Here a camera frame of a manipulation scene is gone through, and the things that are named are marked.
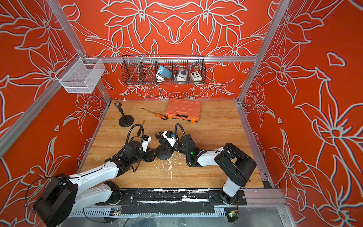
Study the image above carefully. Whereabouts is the clear plastic wall bin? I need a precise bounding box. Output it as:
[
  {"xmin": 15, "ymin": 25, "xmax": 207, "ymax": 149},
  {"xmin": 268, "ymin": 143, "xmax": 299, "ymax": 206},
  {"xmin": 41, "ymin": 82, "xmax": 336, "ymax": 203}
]
[{"xmin": 55, "ymin": 58, "xmax": 105, "ymax": 94}]

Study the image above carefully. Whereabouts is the black wire wall basket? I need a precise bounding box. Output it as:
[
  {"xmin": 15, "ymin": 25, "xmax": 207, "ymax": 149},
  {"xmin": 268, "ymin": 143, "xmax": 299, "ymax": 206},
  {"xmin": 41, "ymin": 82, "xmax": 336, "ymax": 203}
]
[{"xmin": 122, "ymin": 54, "xmax": 207, "ymax": 85}]

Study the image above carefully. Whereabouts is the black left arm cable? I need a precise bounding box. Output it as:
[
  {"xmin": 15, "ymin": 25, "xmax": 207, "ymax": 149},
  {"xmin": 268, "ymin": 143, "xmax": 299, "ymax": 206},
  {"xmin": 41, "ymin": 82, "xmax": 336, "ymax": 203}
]
[{"xmin": 25, "ymin": 158, "xmax": 114, "ymax": 215}]

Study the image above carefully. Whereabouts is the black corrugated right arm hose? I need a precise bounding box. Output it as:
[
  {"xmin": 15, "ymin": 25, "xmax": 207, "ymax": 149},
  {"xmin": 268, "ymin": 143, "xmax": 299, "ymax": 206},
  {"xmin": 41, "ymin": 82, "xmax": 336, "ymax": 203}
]
[{"xmin": 174, "ymin": 123, "xmax": 225, "ymax": 168}]

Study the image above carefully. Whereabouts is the orange plastic tool case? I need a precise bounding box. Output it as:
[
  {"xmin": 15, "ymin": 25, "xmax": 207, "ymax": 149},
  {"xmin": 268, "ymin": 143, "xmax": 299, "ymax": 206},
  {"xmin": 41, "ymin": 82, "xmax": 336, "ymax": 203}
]
[{"xmin": 165, "ymin": 98, "xmax": 201, "ymax": 123}]

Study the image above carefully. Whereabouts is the blue white device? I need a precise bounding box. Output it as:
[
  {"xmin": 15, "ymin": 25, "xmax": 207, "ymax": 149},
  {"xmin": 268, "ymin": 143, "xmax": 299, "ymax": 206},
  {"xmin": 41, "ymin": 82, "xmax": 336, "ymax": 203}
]
[{"xmin": 156, "ymin": 66, "xmax": 173, "ymax": 83}]

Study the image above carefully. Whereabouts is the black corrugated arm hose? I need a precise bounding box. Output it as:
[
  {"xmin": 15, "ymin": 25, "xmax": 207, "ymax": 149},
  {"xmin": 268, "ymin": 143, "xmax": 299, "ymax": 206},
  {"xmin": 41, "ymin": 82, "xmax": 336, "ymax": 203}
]
[
  {"xmin": 124, "ymin": 123, "xmax": 145, "ymax": 145},
  {"xmin": 174, "ymin": 123, "xmax": 225, "ymax": 168}
]

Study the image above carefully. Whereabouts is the white box with dial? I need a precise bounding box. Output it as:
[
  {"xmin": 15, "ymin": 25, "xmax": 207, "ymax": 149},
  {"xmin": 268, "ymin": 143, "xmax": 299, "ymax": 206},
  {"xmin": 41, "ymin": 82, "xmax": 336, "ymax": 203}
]
[{"xmin": 174, "ymin": 68, "xmax": 188, "ymax": 82}]

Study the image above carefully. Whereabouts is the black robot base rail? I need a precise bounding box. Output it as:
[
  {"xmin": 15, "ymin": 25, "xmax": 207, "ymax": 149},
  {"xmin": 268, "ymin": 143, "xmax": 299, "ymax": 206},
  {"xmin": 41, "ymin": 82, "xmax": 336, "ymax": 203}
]
[{"xmin": 95, "ymin": 188, "xmax": 247, "ymax": 213}]

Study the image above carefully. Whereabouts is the white slotted cable duct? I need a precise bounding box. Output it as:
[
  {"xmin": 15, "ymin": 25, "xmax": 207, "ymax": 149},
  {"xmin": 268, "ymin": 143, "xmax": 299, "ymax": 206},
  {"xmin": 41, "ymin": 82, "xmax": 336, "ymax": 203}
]
[{"xmin": 69, "ymin": 208, "xmax": 226, "ymax": 218}]

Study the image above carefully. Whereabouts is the white box with buttons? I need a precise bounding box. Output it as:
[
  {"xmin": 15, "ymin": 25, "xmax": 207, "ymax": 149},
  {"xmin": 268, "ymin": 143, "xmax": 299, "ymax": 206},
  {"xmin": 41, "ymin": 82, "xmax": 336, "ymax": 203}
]
[{"xmin": 190, "ymin": 72, "xmax": 202, "ymax": 84}]

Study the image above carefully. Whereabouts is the orange black handled screwdriver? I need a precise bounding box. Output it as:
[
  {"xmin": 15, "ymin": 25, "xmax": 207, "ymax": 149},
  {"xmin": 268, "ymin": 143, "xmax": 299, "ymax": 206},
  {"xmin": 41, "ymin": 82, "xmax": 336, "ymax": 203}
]
[{"xmin": 143, "ymin": 108, "xmax": 168, "ymax": 120}]

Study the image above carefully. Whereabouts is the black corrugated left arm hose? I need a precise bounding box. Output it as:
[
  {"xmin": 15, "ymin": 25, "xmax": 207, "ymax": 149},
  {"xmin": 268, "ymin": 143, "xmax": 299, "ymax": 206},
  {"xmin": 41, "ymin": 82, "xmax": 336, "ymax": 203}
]
[{"xmin": 124, "ymin": 123, "xmax": 145, "ymax": 145}]

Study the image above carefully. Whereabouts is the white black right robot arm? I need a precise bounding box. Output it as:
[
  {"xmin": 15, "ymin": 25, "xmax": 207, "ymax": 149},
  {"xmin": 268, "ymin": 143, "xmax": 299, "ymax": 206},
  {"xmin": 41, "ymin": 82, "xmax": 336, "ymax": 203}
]
[{"xmin": 156, "ymin": 131, "xmax": 257, "ymax": 205}]

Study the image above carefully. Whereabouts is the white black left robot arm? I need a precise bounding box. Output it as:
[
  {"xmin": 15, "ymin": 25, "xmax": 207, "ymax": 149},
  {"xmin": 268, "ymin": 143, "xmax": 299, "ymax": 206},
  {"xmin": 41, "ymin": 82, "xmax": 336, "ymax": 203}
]
[{"xmin": 33, "ymin": 135, "xmax": 156, "ymax": 227}]

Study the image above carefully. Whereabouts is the black round stand base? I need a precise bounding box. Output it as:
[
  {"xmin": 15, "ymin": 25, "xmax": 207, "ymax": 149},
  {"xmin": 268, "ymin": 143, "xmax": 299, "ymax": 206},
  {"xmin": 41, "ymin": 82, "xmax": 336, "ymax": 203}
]
[{"xmin": 119, "ymin": 115, "xmax": 134, "ymax": 128}]

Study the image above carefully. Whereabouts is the black microphone stand pole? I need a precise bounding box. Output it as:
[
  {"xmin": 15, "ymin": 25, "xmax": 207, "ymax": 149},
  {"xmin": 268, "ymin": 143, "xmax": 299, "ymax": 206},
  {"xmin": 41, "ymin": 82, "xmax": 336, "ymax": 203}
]
[{"xmin": 114, "ymin": 101, "xmax": 127, "ymax": 120}]

